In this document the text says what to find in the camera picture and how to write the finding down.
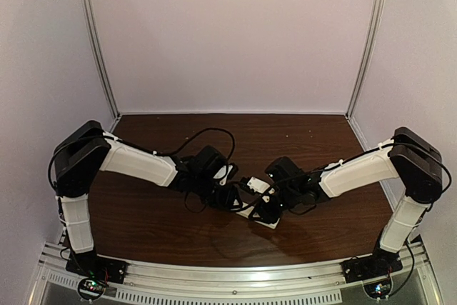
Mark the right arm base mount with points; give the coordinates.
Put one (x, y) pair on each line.
(379, 263)

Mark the left aluminium frame post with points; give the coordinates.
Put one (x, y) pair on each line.
(98, 57)

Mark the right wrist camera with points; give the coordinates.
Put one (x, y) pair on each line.
(255, 186)

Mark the front aluminium rail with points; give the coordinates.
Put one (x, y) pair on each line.
(315, 283)

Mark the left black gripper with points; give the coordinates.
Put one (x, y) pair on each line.
(226, 199)

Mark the right circuit board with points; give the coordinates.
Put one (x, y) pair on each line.
(378, 289)

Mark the left circuit board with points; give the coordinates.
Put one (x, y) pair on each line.
(90, 290)

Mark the aluminium frame post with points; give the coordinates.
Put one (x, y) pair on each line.
(367, 53)
(98, 57)

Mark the circuit board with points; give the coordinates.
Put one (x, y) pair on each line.
(378, 289)
(90, 290)

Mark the white remote control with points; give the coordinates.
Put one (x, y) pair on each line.
(251, 215)

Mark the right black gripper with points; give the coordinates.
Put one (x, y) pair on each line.
(268, 212)

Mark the right aluminium frame post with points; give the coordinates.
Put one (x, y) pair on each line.
(367, 53)

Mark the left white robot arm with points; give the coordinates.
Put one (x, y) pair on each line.
(78, 159)

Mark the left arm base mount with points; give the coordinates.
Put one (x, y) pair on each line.
(96, 267)

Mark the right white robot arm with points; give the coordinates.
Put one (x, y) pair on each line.
(406, 156)

